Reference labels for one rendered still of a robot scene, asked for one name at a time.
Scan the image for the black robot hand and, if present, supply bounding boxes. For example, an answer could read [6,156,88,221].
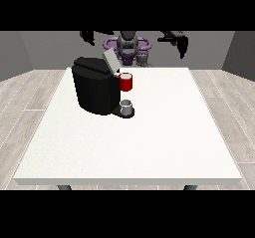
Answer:
[156,31,190,60]
[79,31,116,48]

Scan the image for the pale grey machine lid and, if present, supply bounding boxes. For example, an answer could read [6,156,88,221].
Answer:
[102,48,122,75]

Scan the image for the small grey coffee pod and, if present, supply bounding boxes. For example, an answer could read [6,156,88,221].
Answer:
[135,51,149,67]

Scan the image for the black coffee machine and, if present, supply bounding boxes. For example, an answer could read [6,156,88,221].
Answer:
[71,56,135,119]

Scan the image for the red pod holder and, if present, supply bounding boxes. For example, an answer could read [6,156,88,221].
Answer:
[118,72,134,93]

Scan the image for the grey robot trunk purple rings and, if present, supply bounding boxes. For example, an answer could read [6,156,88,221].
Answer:
[103,31,153,67]

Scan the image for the small grey cup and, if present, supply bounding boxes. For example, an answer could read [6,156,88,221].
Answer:
[119,99,134,117]

